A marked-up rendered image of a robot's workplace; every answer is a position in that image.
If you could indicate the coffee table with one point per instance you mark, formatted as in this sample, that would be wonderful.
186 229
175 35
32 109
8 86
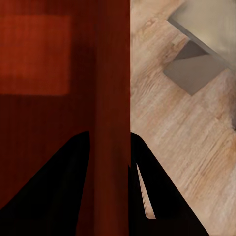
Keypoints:
211 49

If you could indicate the storage box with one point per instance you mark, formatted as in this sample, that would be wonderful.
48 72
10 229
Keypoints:
65 68

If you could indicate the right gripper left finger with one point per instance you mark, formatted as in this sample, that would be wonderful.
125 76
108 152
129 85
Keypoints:
49 203

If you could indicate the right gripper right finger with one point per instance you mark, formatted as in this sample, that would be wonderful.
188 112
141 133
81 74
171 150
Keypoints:
174 217

